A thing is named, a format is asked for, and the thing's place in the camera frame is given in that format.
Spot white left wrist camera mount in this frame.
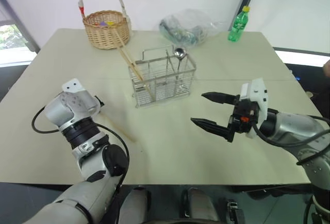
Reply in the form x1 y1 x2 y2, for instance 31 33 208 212
60 78 102 114

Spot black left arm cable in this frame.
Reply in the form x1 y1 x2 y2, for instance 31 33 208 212
31 107 130 209

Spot wicker basket with handle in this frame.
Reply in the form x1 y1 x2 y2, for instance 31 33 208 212
77 0 133 50

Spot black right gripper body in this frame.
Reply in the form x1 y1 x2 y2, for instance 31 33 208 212
227 94 260 134

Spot wooden chopstick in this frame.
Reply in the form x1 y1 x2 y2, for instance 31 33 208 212
119 48 144 82
114 29 156 101

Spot clear plastic bag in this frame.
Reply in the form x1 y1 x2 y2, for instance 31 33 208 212
158 8 225 47

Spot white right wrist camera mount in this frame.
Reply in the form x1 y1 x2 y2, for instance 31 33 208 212
239 77 270 139

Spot metal spoon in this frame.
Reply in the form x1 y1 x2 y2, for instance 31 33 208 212
173 47 188 81

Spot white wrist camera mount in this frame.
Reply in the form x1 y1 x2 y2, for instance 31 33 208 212
239 77 270 139
60 78 102 114

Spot green plastic bottle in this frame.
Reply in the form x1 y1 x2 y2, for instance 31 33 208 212
227 5 251 42

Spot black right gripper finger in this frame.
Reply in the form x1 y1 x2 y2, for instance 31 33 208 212
201 92 237 106
190 117 235 143

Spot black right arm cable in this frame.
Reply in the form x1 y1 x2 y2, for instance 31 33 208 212
251 115 330 167

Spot metal wire basket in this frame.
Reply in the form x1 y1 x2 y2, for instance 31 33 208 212
128 44 197 109

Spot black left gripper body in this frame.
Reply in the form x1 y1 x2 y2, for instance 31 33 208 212
93 94 105 108

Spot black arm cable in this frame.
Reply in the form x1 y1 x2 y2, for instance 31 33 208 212
31 107 130 209
251 115 330 167

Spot grey window frame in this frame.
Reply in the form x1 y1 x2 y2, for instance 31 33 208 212
0 0 41 67

